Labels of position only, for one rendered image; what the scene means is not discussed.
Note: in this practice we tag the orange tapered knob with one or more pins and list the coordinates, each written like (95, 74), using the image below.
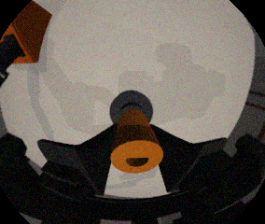
(135, 147)

